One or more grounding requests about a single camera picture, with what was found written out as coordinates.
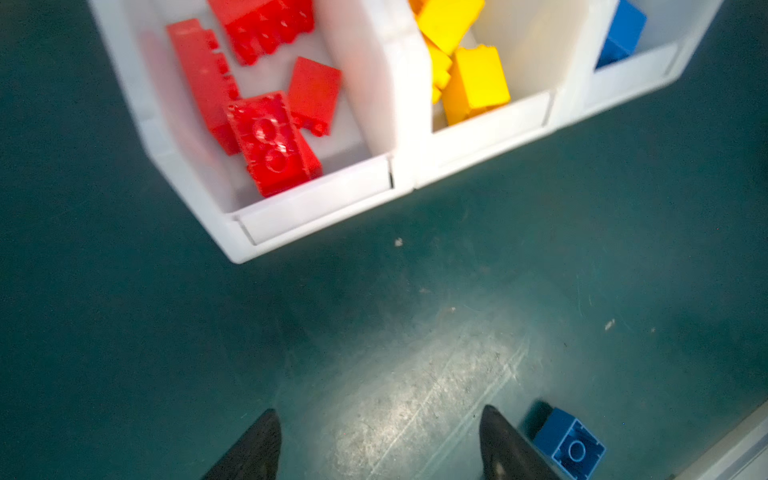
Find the white left bin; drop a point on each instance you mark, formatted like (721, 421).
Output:
(361, 161)

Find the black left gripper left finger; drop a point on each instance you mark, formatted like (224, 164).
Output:
(255, 455)

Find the yellow lego brick bottom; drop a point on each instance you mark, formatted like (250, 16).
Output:
(445, 22)

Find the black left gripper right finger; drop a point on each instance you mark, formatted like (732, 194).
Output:
(505, 453)

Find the white bin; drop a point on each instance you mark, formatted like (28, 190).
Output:
(541, 46)
(672, 34)
(361, 161)

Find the blue lego brick bottom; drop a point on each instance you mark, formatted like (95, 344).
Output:
(566, 441)

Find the white middle bin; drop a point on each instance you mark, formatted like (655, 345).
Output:
(541, 46)

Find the long red lego brick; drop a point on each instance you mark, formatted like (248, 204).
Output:
(257, 28)

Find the white right bin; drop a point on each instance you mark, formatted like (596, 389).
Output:
(672, 34)

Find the blue lego brick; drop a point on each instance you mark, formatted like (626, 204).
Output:
(624, 34)
(566, 441)

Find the yellow lego brick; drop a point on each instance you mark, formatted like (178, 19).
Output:
(445, 22)
(441, 65)

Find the yellow lego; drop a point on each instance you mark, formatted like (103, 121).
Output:
(477, 84)

